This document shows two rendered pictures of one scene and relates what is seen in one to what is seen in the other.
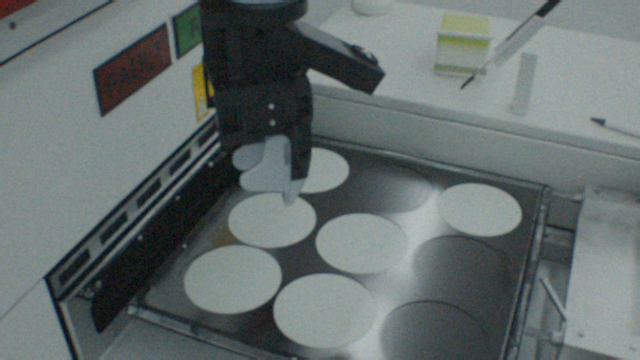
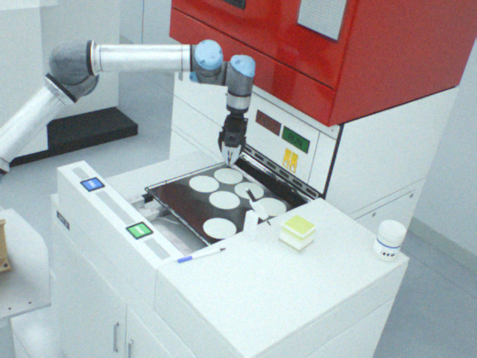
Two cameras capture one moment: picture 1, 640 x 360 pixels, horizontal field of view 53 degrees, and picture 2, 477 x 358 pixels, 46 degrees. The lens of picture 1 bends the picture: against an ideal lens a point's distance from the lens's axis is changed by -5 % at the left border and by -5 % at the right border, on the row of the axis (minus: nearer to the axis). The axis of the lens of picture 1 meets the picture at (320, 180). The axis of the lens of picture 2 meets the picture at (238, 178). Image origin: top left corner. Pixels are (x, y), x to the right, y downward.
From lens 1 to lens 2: 1.91 m
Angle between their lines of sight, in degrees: 87
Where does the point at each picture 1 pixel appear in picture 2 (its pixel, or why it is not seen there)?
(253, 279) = (224, 178)
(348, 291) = (206, 189)
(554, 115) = (237, 244)
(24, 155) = not seen: hidden behind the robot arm
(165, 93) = (274, 141)
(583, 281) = (171, 236)
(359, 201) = (244, 208)
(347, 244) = (225, 197)
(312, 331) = (198, 179)
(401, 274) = (204, 199)
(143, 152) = (262, 145)
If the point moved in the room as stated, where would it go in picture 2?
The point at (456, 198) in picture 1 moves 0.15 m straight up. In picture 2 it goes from (229, 226) to (235, 185)
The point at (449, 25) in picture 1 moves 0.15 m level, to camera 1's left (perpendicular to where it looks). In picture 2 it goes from (299, 218) to (317, 194)
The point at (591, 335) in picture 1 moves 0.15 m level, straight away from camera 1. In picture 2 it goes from (149, 212) to (171, 241)
